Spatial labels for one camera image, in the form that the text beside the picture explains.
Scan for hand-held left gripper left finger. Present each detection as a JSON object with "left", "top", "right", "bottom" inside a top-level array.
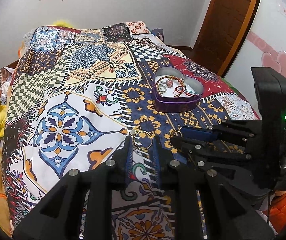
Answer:
[{"left": 13, "top": 137, "right": 134, "bottom": 240}]

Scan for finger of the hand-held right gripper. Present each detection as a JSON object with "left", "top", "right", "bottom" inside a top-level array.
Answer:
[
  {"left": 170, "top": 136, "right": 261, "bottom": 173},
  {"left": 180, "top": 119, "right": 261, "bottom": 146}
]

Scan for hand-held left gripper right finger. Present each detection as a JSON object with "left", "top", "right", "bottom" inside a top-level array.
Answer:
[{"left": 152, "top": 135, "right": 276, "bottom": 240}]

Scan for thin gold hoop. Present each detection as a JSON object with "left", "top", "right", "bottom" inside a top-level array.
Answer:
[{"left": 132, "top": 130, "right": 154, "bottom": 151}]

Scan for purple heart-shaped tin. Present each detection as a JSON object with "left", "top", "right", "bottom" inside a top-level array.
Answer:
[{"left": 152, "top": 67, "right": 205, "bottom": 113}]

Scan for red cord bracelet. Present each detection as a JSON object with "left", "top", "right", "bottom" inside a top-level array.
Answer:
[{"left": 173, "top": 78, "right": 199, "bottom": 98}]

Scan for white heart-print sliding door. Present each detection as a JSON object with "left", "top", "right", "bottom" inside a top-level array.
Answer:
[{"left": 222, "top": 0, "right": 286, "bottom": 112}]

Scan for brown wooden door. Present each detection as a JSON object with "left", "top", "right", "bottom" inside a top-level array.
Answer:
[{"left": 193, "top": 0, "right": 262, "bottom": 78}]

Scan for patchwork printed blanket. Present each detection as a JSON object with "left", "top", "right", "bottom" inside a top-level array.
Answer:
[{"left": 2, "top": 21, "right": 261, "bottom": 240}]

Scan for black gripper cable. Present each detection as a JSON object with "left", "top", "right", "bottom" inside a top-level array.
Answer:
[{"left": 267, "top": 194, "right": 272, "bottom": 227}]

